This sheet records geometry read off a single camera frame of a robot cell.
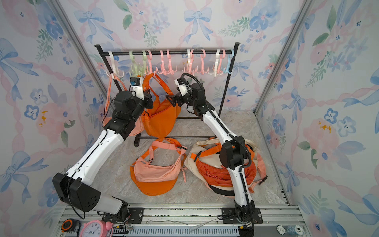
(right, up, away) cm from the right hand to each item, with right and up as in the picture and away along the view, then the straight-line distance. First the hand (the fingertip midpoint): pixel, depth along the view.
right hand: (173, 91), depth 83 cm
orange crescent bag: (-10, -54, -3) cm, 55 cm away
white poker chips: (+57, -66, -18) cm, 89 cm away
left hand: (-10, -2, -12) cm, 16 cm away
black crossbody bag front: (+25, -51, -12) cm, 58 cm away
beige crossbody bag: (+23, -38, -1) cm, 45 cm away
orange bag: (-8, -15, +13) cm, 21 cm away
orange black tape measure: (-47, -66, -14) cm, 82 cm away
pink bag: (-16, -46, +2) cm, 49 cm away
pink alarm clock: (-34, -67, -14) cm, 77 cm away
